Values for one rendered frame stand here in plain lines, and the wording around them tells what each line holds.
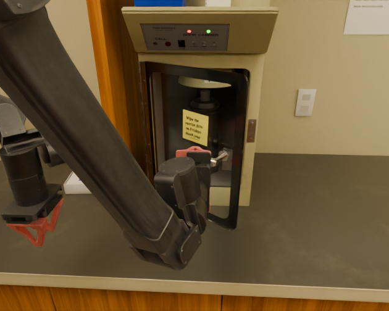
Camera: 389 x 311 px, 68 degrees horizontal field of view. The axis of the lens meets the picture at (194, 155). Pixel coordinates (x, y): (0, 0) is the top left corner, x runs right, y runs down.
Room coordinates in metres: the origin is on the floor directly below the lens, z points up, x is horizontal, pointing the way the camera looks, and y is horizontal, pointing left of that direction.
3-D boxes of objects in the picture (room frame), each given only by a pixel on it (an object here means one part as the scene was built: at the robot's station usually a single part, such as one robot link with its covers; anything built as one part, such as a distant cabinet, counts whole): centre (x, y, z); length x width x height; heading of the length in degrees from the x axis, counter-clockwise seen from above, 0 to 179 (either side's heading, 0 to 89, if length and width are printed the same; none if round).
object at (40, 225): (0.45, 0.30, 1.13); 0.07 x 0.07 x 0.09; 87
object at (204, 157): (0.53, 0.00, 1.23); 0.09 x 0.07 x 0.07; 177
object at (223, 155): (0.61, -0.03, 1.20); 0.10 x 0.05 x 0.03; 52
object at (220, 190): (0.68, 0.01, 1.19); 0.30 x 0.01 x 0.40; 52
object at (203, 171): (0.45, 0.00, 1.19); 0.07 x 0.07 x 0.10; 87
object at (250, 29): (0.71, -0.01, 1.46); 0.32 x 0.12 x 0.10; 87
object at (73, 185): (0.89, 0.36, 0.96); 0.16 x 0.12 x 0.04; 93
